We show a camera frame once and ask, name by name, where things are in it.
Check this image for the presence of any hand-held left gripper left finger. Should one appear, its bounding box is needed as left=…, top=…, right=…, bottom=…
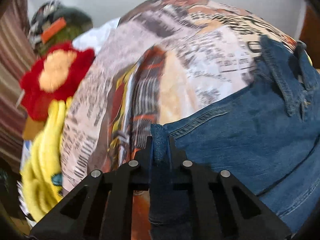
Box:
left=29, top=136, right=153, bottom=240

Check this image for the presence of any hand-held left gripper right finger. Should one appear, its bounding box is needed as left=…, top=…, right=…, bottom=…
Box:
left=167, top=135, right=293, bottom=240

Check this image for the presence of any blue denim jacket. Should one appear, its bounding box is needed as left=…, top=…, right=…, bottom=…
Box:
left=149, top=34, right=320, bottom=240

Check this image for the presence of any printed blanket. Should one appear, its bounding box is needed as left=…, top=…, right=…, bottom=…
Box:
left=59, top=0, right=300, bottom=240

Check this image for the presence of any yellow plush toy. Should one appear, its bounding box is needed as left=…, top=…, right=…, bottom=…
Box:
left=21, top=97, right=74, bottom=223

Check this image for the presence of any red plush toy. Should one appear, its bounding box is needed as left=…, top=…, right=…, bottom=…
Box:
left=19, top=42, right=96, bottom=122

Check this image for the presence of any white sheet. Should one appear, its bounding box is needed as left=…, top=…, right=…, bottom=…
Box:
left=72, top=17, right=122, bottom=55

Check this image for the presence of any green cloth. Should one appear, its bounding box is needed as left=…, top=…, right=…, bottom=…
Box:
left=37, top=25, right=84, bottom=55

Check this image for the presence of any orange box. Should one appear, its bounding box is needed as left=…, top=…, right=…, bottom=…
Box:
left=40, top=17, right=67, bottom=43

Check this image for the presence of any striped curtain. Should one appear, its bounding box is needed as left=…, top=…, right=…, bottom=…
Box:
left=0, top=0, right=38, bottom=173

